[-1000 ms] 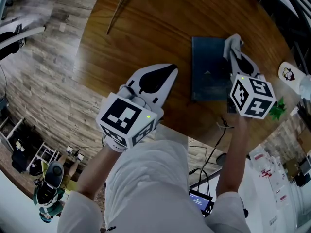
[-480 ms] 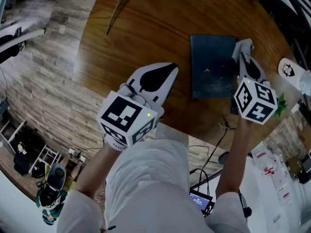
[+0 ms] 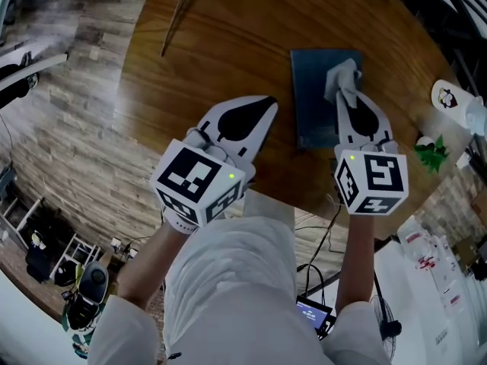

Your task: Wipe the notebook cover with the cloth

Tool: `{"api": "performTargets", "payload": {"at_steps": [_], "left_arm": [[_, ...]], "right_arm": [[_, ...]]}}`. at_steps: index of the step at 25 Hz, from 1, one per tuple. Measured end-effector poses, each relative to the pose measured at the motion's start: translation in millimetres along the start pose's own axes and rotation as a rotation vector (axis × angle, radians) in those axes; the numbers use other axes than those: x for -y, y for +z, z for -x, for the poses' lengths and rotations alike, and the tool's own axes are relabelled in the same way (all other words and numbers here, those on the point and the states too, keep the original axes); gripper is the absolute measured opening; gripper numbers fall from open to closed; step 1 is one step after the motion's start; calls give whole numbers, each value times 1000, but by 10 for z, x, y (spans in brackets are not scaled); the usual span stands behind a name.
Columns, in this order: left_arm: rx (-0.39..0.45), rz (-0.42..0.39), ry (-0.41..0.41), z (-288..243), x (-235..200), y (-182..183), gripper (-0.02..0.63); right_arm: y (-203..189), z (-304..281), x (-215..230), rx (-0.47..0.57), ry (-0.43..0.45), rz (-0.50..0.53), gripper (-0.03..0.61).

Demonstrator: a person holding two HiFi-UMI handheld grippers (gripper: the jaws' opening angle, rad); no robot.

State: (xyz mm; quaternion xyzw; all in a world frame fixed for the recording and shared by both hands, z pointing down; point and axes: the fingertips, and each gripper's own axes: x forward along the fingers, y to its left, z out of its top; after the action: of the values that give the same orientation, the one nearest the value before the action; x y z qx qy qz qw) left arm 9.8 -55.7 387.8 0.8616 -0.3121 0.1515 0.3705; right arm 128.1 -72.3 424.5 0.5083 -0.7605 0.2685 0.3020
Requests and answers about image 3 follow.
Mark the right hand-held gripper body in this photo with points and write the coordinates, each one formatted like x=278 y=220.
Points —
x=384 y=173

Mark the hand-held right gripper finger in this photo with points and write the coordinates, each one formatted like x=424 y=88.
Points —
x=384 y=127
x=342 y=124

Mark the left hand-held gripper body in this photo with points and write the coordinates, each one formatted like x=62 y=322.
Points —
x=190 y=173

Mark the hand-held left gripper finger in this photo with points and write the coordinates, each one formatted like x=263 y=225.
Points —
x=236 y=103
x=261 y=133

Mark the dark blue notebook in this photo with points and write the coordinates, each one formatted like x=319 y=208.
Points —
x=310 y=97

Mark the grey cloth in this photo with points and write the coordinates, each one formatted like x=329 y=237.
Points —
x=340 y=78

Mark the person's right forearm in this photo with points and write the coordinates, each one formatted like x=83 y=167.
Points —
x=354 y=264

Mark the person's left forearm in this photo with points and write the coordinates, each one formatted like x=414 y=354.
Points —
x=146 y=268

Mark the person's right hand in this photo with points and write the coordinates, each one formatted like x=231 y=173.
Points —
x=388 y=146

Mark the person's left hand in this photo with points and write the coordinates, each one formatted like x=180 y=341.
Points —
x=199 y=137

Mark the small green plant white pot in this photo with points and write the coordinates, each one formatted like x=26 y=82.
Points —
x=431 y=152

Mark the white bottle with cartoon print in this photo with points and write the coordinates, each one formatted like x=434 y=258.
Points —
x=451 y=99

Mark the clear plastic bottle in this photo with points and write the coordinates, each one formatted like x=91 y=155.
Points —
x=475 y=118

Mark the white cabinet with red labels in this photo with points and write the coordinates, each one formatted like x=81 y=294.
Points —
x=433 y=276

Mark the person's white clothing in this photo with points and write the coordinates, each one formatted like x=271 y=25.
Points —
x=232 y=287

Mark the black floor fan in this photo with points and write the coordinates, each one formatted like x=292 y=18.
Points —
x=386 y=318

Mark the black tablet with lit screen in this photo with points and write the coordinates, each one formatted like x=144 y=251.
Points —
x=312 y=312

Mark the grey and black device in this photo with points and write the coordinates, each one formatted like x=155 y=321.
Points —
x=88 y=299

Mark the black bag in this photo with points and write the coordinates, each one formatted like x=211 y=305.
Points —
x=38 y=262

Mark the white board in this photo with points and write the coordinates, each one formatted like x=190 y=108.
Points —
x=42 y=65

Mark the white shelf frame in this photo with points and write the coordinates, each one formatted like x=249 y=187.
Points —
x=76 y=255
x=17 y=219

